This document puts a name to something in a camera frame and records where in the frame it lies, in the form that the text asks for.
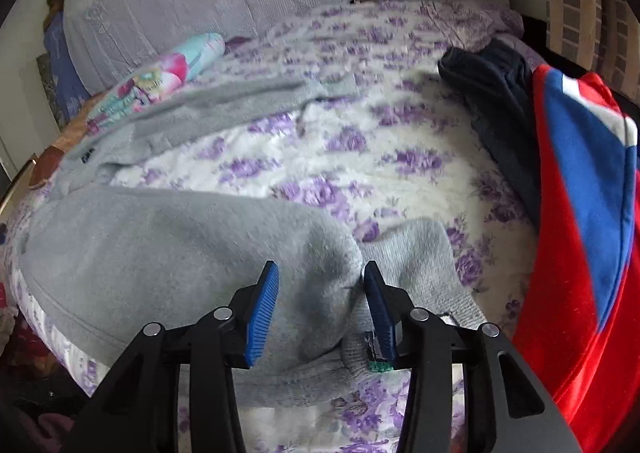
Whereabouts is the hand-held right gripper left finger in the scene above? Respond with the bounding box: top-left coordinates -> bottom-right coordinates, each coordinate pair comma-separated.
65,260 -> 281,453

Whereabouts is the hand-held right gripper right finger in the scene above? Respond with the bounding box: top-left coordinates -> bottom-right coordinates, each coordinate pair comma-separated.
363,260 -> 583,453

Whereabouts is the purple floral white blanket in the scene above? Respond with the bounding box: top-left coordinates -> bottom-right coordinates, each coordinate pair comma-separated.
0,0 -> 541,453

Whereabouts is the red blue white garment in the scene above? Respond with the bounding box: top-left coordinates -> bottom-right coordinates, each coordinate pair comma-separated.
512,64 -> 640,453

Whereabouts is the dark navy garment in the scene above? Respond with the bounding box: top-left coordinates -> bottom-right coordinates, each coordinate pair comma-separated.
437,38 -> 543,226

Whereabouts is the colourful floral pillow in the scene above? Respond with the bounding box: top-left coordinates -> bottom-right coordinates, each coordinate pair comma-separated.
85,32 -> 226,134

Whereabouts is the brown cushion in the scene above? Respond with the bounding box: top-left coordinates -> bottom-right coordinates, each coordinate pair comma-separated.
30,133 -> 71,189

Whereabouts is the blue pillow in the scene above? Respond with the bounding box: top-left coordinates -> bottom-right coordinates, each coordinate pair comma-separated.
42,10 -> 93,129

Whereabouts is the golden frame edge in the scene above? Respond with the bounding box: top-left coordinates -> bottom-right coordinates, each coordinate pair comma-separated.
0,158 -> 38,224

